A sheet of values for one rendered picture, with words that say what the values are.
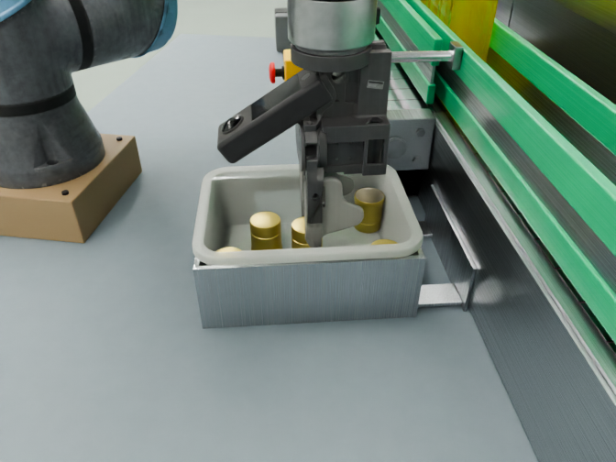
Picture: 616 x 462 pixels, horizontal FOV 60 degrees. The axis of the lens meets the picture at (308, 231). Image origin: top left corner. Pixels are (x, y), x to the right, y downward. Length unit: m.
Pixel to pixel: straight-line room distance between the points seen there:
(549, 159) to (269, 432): 0.31
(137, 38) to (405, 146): 0.36
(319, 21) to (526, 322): 0.29
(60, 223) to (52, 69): 0.18
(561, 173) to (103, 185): 0.54
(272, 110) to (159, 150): 0.44
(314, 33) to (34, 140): 0.38
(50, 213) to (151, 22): 0.27
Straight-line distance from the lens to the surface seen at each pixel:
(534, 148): 0.48
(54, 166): 0.71
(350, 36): 0.46
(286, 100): 0.48
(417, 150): 0.67
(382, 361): 0.52
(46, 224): 0.72
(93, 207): 0.72
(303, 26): 0.46
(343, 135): 0.49
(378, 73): 0.49
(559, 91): 0.60
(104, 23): 0.72
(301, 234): 0.56
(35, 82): 0.69
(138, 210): 0.75
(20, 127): 0.71
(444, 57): 0.64
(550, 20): 0.89
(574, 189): 0.43
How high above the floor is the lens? 1.15
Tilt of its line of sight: 36 degrees down
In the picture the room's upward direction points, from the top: straight up
